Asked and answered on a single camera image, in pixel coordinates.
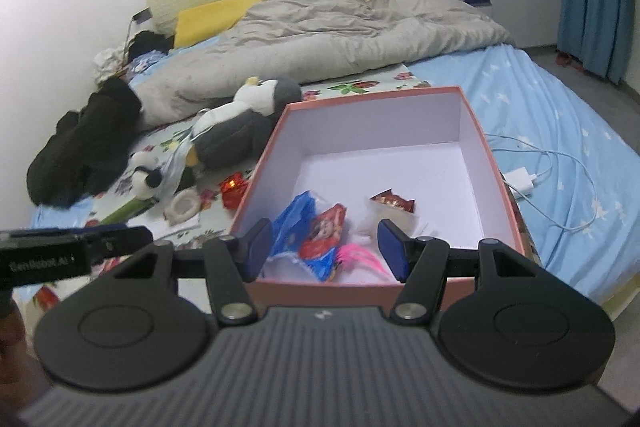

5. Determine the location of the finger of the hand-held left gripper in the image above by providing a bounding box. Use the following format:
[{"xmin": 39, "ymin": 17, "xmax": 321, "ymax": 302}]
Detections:
[{"xmin": 84, "ymin": 227, "xmax": 154, "ymax": 266}]

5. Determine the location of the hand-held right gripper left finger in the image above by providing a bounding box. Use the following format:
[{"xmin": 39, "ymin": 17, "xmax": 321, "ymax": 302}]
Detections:
[{"xmin": 107, "ymin": 217, "xmax": 276, "ymax": 327}]

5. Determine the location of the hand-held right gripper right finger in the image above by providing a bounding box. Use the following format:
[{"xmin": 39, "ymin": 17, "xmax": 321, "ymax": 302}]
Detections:
[{"xmin": 376, "ymin": 218, "xmax": 541, "ymax": 327}]

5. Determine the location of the pink feather toy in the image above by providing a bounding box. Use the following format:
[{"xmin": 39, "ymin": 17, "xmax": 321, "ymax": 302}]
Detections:
[{"xmin": 334, "ymin": 244, "xmax": 392, "ymax": 281}]

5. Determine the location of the clear wrapper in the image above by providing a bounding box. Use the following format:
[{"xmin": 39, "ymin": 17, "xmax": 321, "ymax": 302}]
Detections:
[{"xmin": 352, "ymin": 197, "xmax": 422, "ymax": 244}]

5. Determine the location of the blue plastic packet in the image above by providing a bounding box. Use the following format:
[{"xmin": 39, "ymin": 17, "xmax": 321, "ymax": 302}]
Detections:
[{"xmin": 270, "ymin": 191, "xmax": 317, "ymax": 260}]

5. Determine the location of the white tissue paper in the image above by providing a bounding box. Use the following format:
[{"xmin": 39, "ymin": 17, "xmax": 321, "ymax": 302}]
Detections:
[{"xmin": 145, "ymin": 217, "xmax": 203, "ymax": 241}]

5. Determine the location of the red candy wrapper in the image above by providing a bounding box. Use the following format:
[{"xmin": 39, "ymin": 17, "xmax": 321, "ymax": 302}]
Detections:
[
  {"xmin": 220, "ymin": 174, "xmax": 249, "ymax": 210},
  {"xmin": 370, "ymin": 189, "xmax": 417, "ymax": 214}
]

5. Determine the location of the white tape roll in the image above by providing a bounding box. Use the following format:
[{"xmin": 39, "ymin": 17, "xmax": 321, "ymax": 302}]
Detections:
[{"xmin": 165, "ymin": 191, "xmax": 201, "ymax": 226}]

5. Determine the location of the panda plush toy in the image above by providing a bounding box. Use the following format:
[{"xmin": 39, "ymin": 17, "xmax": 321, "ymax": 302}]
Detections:
[{"xmin": 129, "ymin": 152, "xmax": 167, "ymax": 200}]

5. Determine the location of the red cartoon snack packet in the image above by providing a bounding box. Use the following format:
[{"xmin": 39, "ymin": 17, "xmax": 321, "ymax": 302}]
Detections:
[{"xmin": 299, "ymin": 203, "xmax": 348, "ymax": 283}]

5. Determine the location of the salmon cardboard box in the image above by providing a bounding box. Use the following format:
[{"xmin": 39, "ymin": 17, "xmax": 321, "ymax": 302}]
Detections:
[{"xmin": 231, "ymin": 86, "xmax": 527, "ymax": 308}]

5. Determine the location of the black clothing pile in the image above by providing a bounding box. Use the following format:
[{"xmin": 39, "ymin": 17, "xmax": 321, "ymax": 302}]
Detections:
[{"xmin": 26, "ymin": 78, "xmax": 143, "ymax": 208}]

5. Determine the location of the grey penguin plush toy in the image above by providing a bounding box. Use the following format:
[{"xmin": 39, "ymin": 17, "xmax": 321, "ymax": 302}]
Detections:
[{"xmin": 192, "ymin": 77, "xmax": 303, "ymax": 170}]

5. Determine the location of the white charger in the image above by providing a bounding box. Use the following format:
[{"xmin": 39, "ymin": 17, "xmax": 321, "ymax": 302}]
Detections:
[{"xmin": 502, "ymin": 167, "xmax": 539, "ymax": 197}]

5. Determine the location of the blue printed bag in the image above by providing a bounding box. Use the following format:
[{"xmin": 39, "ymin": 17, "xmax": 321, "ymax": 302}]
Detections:
[{"xmin": 127, "ymin": 52, "xmax": 168, "ymax": 78}]

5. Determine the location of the white crumpled cloth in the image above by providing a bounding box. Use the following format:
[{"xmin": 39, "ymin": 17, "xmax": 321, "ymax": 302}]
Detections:
[{"xmin": 92, "ymin": 47, "xmax": 129, "ymax": 84}]

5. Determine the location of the black garment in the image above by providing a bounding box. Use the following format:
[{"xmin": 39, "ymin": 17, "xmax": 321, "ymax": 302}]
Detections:
[{"xmin": 127, "ymin": 31, "xmax": 173, "ymax": 58}]

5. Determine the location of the light blue bed sheet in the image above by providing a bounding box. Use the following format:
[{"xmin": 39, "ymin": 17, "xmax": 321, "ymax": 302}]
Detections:
[{"xmin": 30, "ymin": 42, "xmax": 640, "ymax": 323}]

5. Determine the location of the grey duvet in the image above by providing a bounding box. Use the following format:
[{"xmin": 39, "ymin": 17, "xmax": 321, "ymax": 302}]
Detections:
[{"xmin": 127, "ymin": 0, "xmax": 516, "ymax": 130}]

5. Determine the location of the yellow pillow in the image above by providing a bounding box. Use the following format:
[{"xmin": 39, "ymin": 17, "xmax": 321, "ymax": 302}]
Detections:
[{"xmin": 173, "ymin": 0, "xmax": 268, "ymax": 49}]

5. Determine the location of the green long-handled brush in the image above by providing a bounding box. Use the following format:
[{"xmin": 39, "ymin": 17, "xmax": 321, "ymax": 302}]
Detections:
[{"xmin": 97, "ymin": 199, "xmax": 152, "ymax": 226}]

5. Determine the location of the white charging cable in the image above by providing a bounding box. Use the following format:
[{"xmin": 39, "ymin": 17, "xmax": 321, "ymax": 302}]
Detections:
[{"xmin": 482, "ymin": 134, "xmax": 602, "ymax": 231}]

